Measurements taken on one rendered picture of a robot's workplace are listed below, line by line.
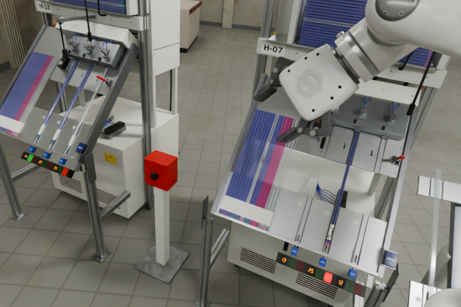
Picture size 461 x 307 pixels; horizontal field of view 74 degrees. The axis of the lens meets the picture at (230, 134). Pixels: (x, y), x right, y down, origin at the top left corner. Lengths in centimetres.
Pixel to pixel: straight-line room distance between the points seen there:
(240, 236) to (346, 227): 72
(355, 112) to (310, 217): 48
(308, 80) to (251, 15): 978
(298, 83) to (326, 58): 6
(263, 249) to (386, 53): 150
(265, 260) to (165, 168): 80
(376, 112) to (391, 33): 99
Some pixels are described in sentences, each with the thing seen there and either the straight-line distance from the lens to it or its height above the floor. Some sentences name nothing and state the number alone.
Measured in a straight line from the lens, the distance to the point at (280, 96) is 149.
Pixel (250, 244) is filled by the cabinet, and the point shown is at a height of 27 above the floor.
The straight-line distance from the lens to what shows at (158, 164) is 156.
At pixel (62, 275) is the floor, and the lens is 219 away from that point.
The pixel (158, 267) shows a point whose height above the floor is 1.
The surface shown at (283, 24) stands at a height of 144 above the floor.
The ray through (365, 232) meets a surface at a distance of 134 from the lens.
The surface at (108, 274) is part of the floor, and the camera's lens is 212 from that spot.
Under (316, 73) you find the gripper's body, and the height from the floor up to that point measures 152.
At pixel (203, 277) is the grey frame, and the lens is 173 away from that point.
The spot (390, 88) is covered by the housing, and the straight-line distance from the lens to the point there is 145.
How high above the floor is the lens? 165
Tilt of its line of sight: 28 degrees down
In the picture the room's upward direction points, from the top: 6 degrees clockwise
